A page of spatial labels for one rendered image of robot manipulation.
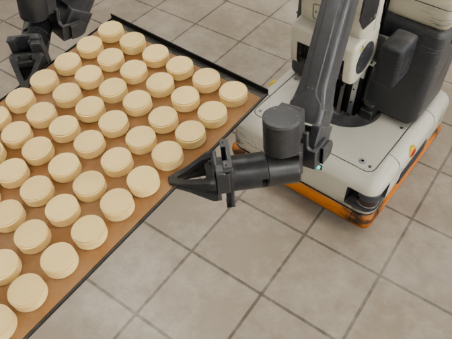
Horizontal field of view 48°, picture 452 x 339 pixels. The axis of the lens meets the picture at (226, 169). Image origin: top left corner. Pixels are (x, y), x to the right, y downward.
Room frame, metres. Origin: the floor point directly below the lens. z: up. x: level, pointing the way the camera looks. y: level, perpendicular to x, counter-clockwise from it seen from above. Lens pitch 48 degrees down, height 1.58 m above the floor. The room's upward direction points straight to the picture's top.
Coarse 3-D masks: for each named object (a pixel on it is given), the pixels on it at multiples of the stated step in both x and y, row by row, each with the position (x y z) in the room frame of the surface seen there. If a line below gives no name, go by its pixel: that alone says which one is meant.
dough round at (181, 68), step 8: (176, 56) 0.79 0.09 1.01; (184, 56) 0.79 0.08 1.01; (168, 64) 0.78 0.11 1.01; (176, 64) 0.77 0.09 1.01; (184, 64) 0.77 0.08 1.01; (192, 64) 0.77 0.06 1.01; (168, 72) 0.76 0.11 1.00; (176, 72) 0.75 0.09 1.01; (184, 72) 0.75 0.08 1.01; (192, 72) 0.77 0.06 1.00; (176, 80) 0.75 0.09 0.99
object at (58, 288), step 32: (96, 32) 0.91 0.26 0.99; (128, 32) 0.90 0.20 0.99; (96, 64) 0.81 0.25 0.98; (96, 96) 0.72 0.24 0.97; (256, 96) 0.70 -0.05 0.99; (32, 128) 0.65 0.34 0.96; (96, 128) 0.65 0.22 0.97; (128, 128) 0.64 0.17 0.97; (224, 128) 0.63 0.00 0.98; (96, 160) 0.58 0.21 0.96; (192, 160) 0.57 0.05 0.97; (0, 192) 0.52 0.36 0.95; (64, 192) 0.51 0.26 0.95; (160, 192) 0.51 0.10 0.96; (128, 224) 0.45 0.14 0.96; (32, 256) 0.40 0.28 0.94; (96, 256) 0.40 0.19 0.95; (0, 288) 0.36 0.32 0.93; (64, 288) 0.35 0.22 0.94; (32, 320) 0.31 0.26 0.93
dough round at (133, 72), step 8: (128, 64) 0.78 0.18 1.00; (136, 64) 0.78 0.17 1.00; (144, 64) 0.78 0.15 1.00; (120, 72) 0.76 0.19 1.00; (128, 72) 0.76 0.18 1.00; (136, 72) 0.76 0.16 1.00; (144, 72) 0.76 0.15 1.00; (128, 80) 0.75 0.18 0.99; (136, 80) 0.75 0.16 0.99; (144, 80) 0.76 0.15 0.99
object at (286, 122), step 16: (272, 112) 0.57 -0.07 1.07; (288, 112) 0.57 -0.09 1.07; (304, 112) 0.58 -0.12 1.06; (272, 128) 0.54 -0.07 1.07; (288, 128) 0.53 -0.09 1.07; (304, 128) 0.58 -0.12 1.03; (272, 144) 0.53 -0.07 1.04; (288, 144) 0.53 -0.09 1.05; (304, 144) 0.57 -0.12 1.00; (320, 144) 0.58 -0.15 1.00; (304, 160) 0.57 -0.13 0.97; (320, 160) 0.57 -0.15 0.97
